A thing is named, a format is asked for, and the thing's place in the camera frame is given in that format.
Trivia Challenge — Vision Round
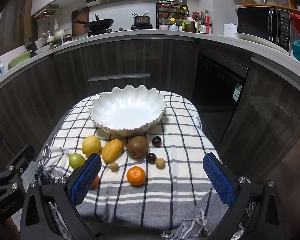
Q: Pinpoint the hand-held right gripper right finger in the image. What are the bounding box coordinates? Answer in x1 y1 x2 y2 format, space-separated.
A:
202 152 287 240

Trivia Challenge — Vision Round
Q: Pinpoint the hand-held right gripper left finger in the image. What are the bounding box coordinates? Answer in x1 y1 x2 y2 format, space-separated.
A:
19 153 102 240

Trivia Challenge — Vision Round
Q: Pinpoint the green apple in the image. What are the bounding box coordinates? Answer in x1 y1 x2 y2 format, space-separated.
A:
69 153 86 169

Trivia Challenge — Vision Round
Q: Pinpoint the brown kiwi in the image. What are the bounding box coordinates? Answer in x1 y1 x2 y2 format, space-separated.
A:
126 136 149 159

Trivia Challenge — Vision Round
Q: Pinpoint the white scalloped bowl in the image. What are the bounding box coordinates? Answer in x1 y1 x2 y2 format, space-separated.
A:
88 84 167 137

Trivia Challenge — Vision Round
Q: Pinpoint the yellow lemon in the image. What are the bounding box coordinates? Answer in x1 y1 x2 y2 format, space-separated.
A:
81 135 102 155

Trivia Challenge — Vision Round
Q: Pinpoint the yellow mango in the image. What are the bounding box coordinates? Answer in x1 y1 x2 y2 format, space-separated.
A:
101 139 124 163

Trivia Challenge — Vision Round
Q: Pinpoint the checked white cloth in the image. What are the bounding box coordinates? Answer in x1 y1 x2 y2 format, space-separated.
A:
35 90 253 240

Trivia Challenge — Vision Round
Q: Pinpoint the dark wood kitchen cabinet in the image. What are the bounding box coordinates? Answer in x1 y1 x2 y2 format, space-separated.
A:
0 34 300 188

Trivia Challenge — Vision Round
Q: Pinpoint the black dishwasher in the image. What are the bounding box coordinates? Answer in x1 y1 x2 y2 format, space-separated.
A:
191 54 249 142

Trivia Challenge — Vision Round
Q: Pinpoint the green plastic basin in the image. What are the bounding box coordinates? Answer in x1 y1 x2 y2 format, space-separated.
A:
8 50 33 70

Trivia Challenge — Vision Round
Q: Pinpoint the pile of white dishes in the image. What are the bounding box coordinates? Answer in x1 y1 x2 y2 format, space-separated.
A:
37 30 63 51

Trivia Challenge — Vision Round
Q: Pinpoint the small white box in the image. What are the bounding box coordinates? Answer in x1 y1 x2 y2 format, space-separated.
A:
224 24 238 36

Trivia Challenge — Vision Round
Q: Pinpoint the wooden cutting board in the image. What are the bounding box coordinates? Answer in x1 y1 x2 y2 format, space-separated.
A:
71 7 90 36

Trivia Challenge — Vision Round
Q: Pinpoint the black wok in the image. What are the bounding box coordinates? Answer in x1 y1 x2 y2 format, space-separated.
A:
73 14 115 32

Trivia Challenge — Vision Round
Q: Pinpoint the green lidded pitcher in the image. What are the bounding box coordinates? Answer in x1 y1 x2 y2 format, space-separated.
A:
182 20 198 33

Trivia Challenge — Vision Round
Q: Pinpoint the black microwave oven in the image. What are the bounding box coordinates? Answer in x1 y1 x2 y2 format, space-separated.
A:
237 6 292 53

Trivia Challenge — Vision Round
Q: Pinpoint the steel saucepan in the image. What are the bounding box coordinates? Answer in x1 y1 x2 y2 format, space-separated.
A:
132 11 151 26

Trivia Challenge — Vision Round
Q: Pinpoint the black spice rack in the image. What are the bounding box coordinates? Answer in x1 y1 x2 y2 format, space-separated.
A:
156 1 190 30

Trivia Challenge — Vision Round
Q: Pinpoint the grey drawer handle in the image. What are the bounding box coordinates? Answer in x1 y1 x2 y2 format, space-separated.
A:
87 73 151 82

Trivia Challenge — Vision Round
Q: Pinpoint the gold wire wall rack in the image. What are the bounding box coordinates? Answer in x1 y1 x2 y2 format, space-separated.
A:
34 4 60 18

